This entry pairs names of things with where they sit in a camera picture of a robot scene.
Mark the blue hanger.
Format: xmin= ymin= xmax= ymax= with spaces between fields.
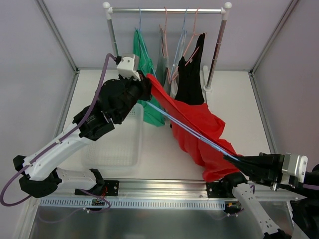
xmin=171 ymin=9 xmax=188 ymax=81
xmin=133 ymin=8 xmax=156 ymax=76
xmin=147 ymin=102 xmax=238 ymax=161

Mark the black tank top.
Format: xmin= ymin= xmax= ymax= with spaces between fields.
xmin=174 ymin=33 xmax=206 ymax=106

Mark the red tank top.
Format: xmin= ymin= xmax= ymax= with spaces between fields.
xmin=146 ymin=73 xmax=240 ymax=182

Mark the pink hanger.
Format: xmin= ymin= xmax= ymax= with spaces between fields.
xmin=164 ymin=6 xmax=171 ymax=84
xmin=172 ymin=8 xmax=200 ymax=80

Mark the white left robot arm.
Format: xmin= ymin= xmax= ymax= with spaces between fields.
xmin=13 ymin=71 xmax=152 ymax=198

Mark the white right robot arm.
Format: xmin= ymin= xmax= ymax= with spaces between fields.
xmin=206 ymin=153 xmax=319 ymax=239

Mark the blue hanger under green top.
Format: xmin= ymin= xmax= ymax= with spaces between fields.
xmin=133 ymin=8 xmax=156 ymax=76

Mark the green tank top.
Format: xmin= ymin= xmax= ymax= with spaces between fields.
xmin=133 ymin=28 xmax=164 ymax=127

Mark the grey tank top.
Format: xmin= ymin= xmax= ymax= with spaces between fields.
xmin=156 ymin=27 xmax=171 ymax=94

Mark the white tank top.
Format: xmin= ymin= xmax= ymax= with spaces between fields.
xmin=170 ymin=47 xmax=184 ymax=98

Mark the pink hanger under grey top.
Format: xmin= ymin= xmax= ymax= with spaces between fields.
xmin=164 ymin=6 xmax=171 ymax=84

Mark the blue hanger under white top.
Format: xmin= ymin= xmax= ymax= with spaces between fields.
xmin=171 ymin=9 xmax=188 ymax=81

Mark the white plastic basket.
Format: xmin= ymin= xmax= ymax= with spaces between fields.
xmin=82 ymin=104 xmax=144 ymax=177

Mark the metal clothes rack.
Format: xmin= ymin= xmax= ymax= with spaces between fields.
xmin=102 ymin=1 xmax=233 ymax=93

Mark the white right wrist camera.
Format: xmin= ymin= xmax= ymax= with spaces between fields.
xmin=281 ymin=153 xmax=308 ymax=187

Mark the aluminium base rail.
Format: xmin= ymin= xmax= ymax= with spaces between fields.
xmin=28 ymin=177 xmax=275 ymax=200

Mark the aluminium frame left post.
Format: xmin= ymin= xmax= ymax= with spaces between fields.
xmin=35 ymin=0 xmax=78 ymax=74

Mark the aluminium frame post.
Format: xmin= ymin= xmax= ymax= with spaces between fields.
xmin=250 ymin=0 xmax=300 ymax=74
xmin=35 ymin=0 xmax=78 ymax=74

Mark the white slotted cable duct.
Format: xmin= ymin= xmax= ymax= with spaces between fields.
xmin=39 ymin=197 xmax=226 ymax=211

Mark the aluminium frame right post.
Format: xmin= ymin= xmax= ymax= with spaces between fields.
xmin=250 ymin=0 xmax=300 ymax=74

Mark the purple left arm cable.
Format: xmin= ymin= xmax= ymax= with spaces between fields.
xmin=0 ymin=53 xmax=118 ymax=207

